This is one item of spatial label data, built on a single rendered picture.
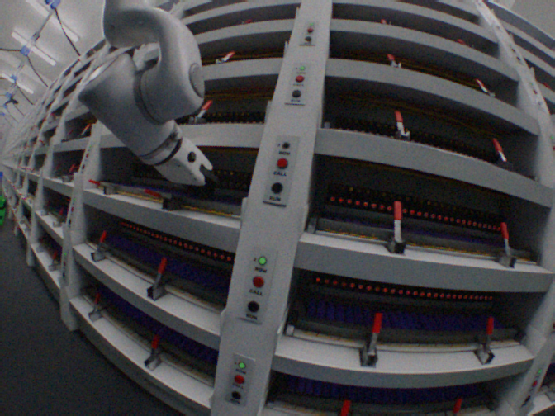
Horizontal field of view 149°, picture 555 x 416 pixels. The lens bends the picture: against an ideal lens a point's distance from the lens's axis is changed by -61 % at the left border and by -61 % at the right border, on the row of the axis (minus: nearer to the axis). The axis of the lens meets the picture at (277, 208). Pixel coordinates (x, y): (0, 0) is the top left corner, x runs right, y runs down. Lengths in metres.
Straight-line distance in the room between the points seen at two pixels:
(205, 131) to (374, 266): 0.40
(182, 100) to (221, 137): 0.18
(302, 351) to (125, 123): 0.43
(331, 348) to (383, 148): 0.36
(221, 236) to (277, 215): 0.10
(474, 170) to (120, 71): 0.56
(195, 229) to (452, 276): 0.46
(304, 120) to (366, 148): 0.12
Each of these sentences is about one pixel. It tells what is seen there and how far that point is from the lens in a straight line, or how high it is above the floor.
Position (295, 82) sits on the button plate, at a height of 0.82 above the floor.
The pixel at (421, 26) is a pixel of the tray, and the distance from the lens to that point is 0.93.
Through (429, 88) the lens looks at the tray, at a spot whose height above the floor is 0.87.
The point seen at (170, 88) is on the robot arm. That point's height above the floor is 0.65.
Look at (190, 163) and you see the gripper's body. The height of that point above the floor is 0.61.
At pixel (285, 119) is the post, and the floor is 0.73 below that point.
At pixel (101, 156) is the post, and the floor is 0.64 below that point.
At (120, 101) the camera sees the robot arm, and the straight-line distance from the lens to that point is 0.28.
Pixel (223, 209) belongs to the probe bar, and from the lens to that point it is 0.40.
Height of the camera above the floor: 0.52
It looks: 8 degrees up
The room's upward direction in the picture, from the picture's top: 11 degrees clockwise
